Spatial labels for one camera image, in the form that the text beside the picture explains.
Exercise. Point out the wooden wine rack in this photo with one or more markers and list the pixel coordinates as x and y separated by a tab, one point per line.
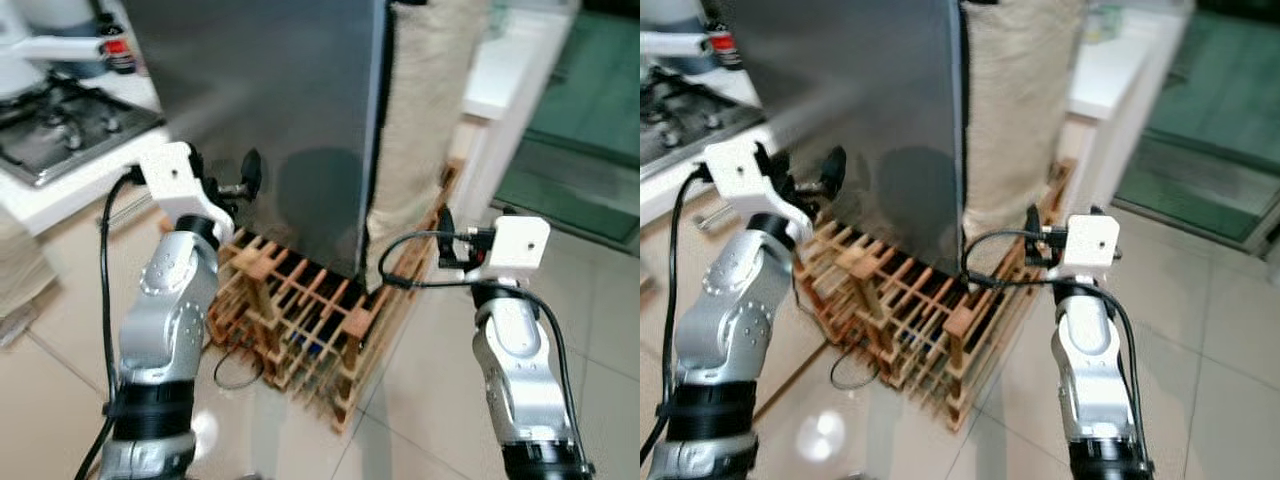
900	310
300	330

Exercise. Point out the clear glass jar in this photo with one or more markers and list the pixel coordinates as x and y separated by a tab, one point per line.
1105	22
498	22

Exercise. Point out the glass sliding door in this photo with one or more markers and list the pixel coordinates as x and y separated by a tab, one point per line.
580	120
1220	120

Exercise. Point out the steel mini fridge door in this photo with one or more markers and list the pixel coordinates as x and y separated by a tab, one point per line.
850	80
260	80

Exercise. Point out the steel gas stove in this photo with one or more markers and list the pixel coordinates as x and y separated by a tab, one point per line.
60	130
690	125

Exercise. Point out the white kitchen counter cabinet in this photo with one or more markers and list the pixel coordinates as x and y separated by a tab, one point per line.
60	200
665	195

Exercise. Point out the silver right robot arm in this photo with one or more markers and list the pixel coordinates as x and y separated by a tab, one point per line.
1085	370
515	380

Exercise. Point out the white side counter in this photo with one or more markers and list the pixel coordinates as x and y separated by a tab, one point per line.
500	90
1110	80

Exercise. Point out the white cooking pot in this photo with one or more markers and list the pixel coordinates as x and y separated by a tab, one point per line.
20	50
670	42

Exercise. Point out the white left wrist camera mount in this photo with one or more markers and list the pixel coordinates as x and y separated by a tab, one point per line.
735	170
170	175

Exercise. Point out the beige hanging towel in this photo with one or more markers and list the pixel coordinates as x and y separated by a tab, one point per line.
425	100
1020	100

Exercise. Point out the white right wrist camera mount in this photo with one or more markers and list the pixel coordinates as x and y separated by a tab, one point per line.
515	245
1090	240

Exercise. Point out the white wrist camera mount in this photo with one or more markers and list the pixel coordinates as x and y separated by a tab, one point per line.
515	245
1090	240
170	175
735	170

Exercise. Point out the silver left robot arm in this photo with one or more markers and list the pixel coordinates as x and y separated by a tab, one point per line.
170	320
725	320

